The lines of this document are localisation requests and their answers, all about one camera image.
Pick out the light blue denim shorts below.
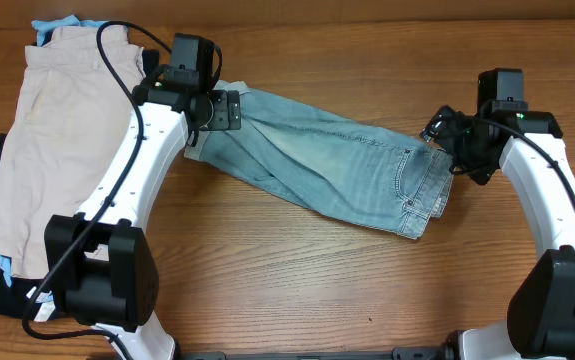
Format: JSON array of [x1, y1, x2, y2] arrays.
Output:
[[185, 81, 453, 239]]

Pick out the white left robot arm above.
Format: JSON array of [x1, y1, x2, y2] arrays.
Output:
[[44, 33, 241, 359]]

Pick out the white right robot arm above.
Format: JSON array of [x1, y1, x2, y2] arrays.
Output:
[[421, 68, 575, 359]]

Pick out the beige shorts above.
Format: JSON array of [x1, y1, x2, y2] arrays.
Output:
[[0, 24, 148, 280]]

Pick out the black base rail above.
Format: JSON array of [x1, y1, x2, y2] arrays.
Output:
[[181, 345, 460, 360]]

